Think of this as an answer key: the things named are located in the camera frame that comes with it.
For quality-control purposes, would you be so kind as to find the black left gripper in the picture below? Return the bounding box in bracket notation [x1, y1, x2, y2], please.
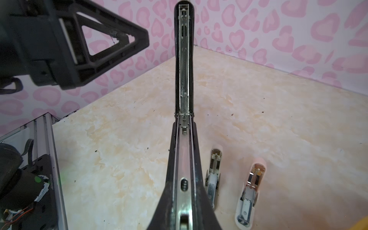
[1, 1, 149, 90]

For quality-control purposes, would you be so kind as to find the black stapler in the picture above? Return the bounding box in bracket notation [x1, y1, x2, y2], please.
[147, 1, 221, 230]

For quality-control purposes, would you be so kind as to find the stapler metal magazine part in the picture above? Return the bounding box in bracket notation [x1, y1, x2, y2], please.
[205, 146, 222, 210]

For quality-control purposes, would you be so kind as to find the white pink stapler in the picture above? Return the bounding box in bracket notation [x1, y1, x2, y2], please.
[234, 158, 267, 230]

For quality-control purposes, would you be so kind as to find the yellow plastic tray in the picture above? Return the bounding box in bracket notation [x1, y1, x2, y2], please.
[349, 216, 368, 230]

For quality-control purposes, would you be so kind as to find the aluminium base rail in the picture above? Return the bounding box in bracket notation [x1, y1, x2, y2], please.
[1, 113, 68, 230]

